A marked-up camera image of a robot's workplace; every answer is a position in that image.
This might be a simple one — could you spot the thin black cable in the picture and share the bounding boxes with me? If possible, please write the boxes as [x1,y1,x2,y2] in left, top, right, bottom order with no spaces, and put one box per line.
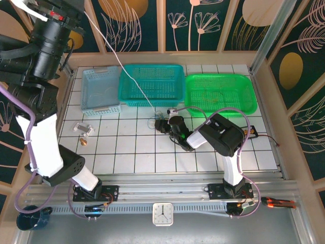
[209,89,231,104]

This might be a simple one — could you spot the teal plastic basket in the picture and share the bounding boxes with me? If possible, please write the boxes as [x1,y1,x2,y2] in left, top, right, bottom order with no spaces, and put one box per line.
[118,64,185,107]

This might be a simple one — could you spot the light blue plastic basket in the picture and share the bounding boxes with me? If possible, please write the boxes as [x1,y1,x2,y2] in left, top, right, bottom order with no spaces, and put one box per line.
[81,65,122,117]

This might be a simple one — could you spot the black board with brass connectors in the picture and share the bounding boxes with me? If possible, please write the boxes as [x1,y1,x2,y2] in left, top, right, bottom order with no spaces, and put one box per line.
[243,125,260,139]

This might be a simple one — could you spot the green plastic basket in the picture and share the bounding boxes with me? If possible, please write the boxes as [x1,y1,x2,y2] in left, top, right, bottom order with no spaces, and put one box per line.
[184,73,258,118]

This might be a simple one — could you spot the white square clock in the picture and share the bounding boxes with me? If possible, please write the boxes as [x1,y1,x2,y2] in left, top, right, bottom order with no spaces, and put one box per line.
[152,202,174,226]

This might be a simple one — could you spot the orange black pliers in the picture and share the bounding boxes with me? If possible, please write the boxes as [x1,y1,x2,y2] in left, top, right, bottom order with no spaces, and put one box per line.
[263,197,297,209]

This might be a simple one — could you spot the dark blue mug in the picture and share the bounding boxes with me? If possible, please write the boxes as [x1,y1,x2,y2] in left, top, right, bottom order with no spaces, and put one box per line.
[16,205,53,231]

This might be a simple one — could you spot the aluminium frame post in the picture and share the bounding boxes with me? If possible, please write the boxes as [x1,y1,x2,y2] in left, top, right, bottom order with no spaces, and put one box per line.
[249,0,298,75]
[59,50,76,77]

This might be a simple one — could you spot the aluminium mounting rail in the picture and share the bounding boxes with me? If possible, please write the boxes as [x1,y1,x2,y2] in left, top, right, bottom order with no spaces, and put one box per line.
[25,172,303,205]

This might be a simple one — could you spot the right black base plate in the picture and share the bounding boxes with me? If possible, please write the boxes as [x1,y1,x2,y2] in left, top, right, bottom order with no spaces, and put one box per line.
[207,182,254,201]

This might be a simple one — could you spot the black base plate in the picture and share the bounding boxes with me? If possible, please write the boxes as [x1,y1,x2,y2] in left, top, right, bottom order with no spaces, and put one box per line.
[73,185,120,203]
[207,182,254,201]

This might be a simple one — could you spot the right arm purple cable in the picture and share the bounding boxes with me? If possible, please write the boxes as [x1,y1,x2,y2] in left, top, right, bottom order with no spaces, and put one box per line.
[172,106,260,220]

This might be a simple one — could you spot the clear white plastic bracket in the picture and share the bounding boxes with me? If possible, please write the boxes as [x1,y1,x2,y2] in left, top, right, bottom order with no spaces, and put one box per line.
[73,121,95,135]

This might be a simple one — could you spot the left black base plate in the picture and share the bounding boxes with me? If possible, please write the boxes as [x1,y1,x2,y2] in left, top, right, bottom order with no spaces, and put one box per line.
[73,185,120,203]

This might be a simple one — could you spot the grey flat cable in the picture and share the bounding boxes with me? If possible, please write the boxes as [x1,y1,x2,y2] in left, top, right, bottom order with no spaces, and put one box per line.
[195,209,229,218]

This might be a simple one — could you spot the grey slotted cable duct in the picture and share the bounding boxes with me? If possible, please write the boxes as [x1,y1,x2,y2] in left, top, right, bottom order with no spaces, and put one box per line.
[49,204,229,214]

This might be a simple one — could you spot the thin red wire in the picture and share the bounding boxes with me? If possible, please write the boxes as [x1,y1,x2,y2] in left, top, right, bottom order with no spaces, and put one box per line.
[257,134,281,148]

